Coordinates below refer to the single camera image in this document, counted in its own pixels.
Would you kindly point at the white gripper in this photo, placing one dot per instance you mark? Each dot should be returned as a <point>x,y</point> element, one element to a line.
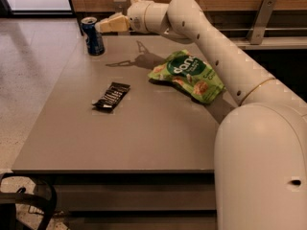
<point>136,15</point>

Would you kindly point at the blue pepsi can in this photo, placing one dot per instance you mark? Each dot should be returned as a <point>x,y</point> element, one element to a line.
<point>94,41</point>

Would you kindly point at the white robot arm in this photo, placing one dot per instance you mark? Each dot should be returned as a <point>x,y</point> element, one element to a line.
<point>260,153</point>

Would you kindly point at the black candy bar wrapper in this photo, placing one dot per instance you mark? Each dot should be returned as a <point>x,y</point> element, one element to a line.
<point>113,95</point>

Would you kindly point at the green snack bag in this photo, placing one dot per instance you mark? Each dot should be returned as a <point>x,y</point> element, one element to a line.
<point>190,74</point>

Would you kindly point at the grey table with drawers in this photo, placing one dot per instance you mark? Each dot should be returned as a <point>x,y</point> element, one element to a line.
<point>147,164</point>

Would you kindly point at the right metal wall bracket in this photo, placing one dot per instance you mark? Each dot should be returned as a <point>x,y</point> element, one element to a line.
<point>256,33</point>

